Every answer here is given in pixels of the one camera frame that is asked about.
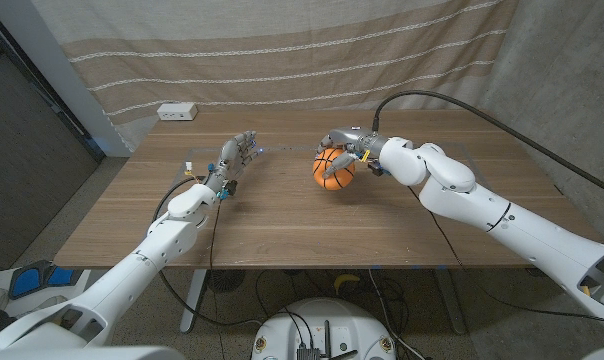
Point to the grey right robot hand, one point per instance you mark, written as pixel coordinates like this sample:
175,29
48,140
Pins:
364,142

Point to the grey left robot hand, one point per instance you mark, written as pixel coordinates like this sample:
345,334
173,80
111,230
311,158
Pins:
229,159

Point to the orange mini basketball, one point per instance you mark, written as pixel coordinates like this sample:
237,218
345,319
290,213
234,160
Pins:
341,180

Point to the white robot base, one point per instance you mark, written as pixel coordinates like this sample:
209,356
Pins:
282,325

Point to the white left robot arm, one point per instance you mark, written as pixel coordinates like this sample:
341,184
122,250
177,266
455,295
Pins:
137,270

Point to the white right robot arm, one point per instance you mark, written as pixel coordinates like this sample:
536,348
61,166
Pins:
482,205

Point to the white power strip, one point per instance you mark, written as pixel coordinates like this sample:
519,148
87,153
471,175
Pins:
177,111

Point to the black round fan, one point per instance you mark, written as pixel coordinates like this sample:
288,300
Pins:
226,280

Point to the yellow curved object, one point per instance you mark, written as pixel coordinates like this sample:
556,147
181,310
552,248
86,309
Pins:
346,280

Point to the beige striped backdrop cloth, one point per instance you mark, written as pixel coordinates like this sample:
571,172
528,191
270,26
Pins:
282,30

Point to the white table leg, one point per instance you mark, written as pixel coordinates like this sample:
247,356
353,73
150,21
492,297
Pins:
193,300
452,305

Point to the blue black foot pedal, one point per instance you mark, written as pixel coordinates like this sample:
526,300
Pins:
27,281

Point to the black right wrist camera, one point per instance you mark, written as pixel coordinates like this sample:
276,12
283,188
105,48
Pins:
376,168

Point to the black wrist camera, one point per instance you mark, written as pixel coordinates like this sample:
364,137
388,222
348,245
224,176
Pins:
376,168
231,188

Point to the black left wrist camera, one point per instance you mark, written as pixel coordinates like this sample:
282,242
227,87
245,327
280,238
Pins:
231,188

